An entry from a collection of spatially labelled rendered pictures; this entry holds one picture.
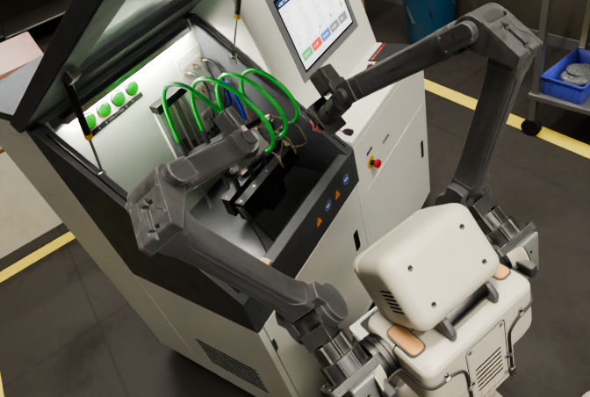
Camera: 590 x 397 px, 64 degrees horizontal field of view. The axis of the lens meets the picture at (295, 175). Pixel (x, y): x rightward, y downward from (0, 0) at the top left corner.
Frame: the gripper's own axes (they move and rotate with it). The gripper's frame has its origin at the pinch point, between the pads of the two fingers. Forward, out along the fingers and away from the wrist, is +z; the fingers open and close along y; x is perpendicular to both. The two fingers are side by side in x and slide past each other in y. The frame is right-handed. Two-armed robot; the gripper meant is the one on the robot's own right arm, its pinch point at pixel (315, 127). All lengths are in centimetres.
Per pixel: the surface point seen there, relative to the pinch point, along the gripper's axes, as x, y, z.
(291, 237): 20.7, -20.4, 19.4
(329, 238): 4.0, -31.4, 36.9
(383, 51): -78, 11, 45
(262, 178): 9.5, 0.2, 34.4
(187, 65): 4, 48, 34
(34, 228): 81, 84, 240
